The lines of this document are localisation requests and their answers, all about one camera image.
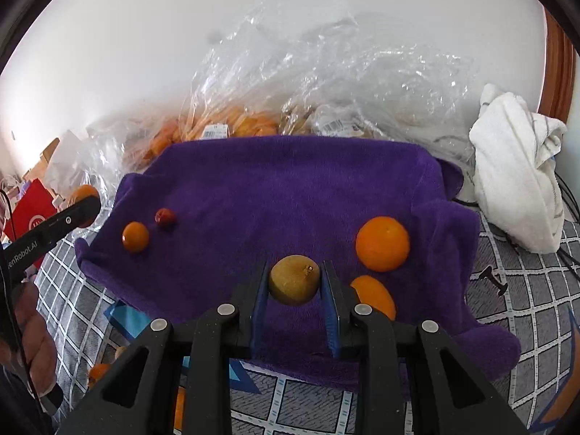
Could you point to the crumpled clear plastic bag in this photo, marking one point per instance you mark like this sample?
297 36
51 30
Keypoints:
118 145

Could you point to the red paper bag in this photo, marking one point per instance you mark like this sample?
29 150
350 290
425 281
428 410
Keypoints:
31 210

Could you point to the small red fruit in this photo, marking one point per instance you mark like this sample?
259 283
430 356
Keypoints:
164 217

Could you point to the blue paper sheet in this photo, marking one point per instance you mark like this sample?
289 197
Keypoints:
131 319

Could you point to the large clear plastic bag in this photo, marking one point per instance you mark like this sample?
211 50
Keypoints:
340 63

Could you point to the wooden crate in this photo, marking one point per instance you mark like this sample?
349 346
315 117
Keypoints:
45 154

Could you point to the small orange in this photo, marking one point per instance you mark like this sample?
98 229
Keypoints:
135 236

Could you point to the clear bag of oranges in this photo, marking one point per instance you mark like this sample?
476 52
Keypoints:
226 122

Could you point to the person's left hand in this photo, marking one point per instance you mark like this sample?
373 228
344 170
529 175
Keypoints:
38 340

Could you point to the yellow-green round fruit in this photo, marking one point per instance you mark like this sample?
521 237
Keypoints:
294 279

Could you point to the white plastic bag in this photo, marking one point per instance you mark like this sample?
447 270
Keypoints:
63 158

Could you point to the purple towel-covered tray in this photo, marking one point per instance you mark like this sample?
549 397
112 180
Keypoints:
281 199

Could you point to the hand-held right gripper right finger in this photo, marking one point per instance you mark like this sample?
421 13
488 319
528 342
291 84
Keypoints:
330 317

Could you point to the brown wooden door frame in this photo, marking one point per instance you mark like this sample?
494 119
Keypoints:
559 68

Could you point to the white towel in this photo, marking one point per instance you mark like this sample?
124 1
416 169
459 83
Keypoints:
516 167

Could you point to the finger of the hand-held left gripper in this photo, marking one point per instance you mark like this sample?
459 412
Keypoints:
75 217

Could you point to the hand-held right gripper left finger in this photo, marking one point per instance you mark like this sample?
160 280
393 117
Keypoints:
259 312

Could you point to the large orange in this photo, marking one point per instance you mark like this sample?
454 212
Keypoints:
383 243

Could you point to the grey checked tablecloth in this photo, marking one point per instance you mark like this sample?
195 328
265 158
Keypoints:
521 294

